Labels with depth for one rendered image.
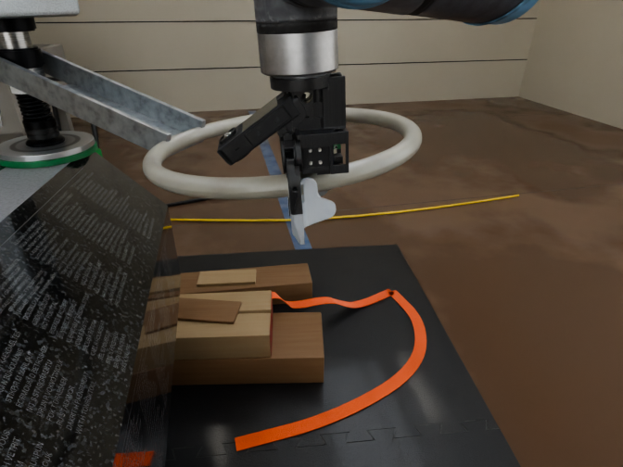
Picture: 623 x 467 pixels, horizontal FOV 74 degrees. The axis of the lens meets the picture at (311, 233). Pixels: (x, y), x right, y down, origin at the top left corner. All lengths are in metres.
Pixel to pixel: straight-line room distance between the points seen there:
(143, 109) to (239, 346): 0.81
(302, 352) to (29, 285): 0.94
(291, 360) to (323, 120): 1.09
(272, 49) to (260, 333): 1.08
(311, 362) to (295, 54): 1.17
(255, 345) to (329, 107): 1.06
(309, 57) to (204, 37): 4.96
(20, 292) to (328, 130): 0.54
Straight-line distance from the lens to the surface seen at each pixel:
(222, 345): 1.46
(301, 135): 0.50
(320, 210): 0.54
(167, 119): 0.99
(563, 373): 1.86
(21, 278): 0.82
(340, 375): 1.60
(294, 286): 1.84
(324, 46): 0.48
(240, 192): 0.56
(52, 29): 5.68
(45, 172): 1.09
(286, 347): 1.52
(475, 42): 6.37
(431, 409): 1.55
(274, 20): 0.48
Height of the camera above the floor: 1.20
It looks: 29 degrees down
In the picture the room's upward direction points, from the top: straight up
